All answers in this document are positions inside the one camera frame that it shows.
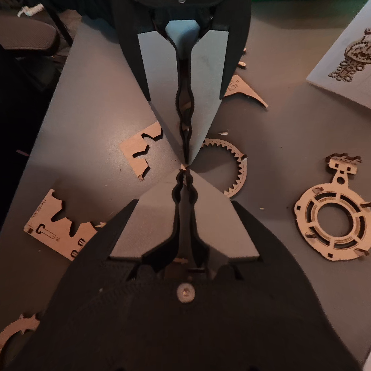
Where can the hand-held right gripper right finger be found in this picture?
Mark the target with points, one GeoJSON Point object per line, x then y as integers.
{"type": "Point", "coordinates": [226, 229]}

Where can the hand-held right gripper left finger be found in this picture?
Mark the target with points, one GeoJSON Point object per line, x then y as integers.
{"type": "Point", "coordinates": [136, 232]}

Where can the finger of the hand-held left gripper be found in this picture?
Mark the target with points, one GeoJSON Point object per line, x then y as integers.
{"type": "Point", "coordinates": [159, 75]}
{"type": "Point", "coordinates": [208, 75]}

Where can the triangular wooden offcut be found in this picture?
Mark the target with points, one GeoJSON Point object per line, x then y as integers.
{"type": "Point", "coordinates": [243, 88]}

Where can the square wooden offcut gear cutout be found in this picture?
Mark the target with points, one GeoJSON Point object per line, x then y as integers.
{"type": "Point", "coordinates": [130, 150]}

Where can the long wooden offcut sheet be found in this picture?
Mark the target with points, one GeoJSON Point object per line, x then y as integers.
{"type": "Point", "coordinates": [37, 226]}

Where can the black office chair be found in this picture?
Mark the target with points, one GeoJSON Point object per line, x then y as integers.
{"type": "Point", "coordinates": [26, 34]}

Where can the folded instruction leaflet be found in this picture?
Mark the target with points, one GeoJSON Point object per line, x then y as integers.
{"type": "Point", "coordinates": [342, 66]}

